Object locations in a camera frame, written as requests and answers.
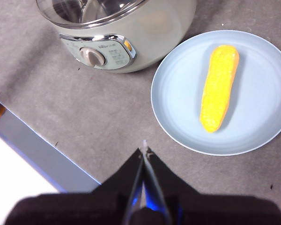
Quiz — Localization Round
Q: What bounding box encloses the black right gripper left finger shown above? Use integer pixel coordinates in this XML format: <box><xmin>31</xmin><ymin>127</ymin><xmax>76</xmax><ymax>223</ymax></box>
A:
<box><xmin>91</xmin><ymin>148</ymin><xmax>144</xmax><ymax>225</ymax></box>

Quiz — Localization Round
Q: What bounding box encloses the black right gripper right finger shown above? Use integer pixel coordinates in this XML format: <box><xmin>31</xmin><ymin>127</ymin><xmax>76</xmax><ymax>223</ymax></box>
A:
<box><xmin>145</xmin><ymin>147</ymin><xmax>195</xmax><ymax>225</ymax></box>

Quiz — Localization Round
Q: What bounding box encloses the yellow corn cob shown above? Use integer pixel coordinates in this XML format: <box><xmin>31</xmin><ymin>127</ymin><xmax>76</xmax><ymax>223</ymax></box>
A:
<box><xmin>199</xmin><ymin>45</ymin><xmax>240</xmax><ymax>134</ymax></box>

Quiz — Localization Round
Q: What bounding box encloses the blue round plate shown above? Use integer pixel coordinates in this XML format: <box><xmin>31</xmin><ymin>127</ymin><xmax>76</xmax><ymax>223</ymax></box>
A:
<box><xmin>150</xmin><ymin>30</ymin><xmax>281</xmax><ymax>157</ymax></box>

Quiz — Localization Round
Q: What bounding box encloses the pale green electric steamer pot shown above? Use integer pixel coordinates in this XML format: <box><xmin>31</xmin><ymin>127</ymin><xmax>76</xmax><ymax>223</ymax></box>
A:
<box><xmin>35</xmin><ymin>0</ymin><xmax>197</xmax><ymax>74</ymax></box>

